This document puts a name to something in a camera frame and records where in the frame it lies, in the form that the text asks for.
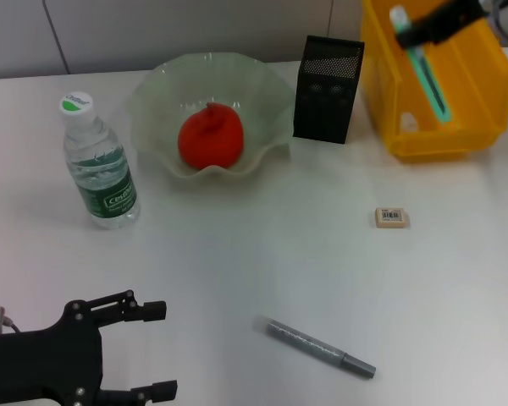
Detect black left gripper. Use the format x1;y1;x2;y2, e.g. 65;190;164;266
0;289;179;406

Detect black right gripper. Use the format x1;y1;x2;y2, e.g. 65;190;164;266
395;0;492;50

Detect green utility knife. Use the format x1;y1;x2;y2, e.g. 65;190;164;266
389;5;453;123

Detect grey marker pen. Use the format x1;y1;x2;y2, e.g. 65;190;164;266
251;313;377;380

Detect beige eraser with barcode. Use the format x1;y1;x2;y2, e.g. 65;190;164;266
374;206;411;230

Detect clear green-label water bottle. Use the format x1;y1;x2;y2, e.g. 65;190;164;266
58;91;141;232

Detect red soft tomato toy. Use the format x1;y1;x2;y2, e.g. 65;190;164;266
177;101;245;171

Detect black mesh pen holder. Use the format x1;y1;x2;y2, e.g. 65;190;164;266
291;35;366;145

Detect green glass fruit plate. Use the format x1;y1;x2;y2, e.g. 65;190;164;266
129;51;296;191

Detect yellow plastic bin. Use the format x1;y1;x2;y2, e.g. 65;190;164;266
359;0;508;164

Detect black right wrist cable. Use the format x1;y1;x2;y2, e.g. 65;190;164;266
489;0;508;43

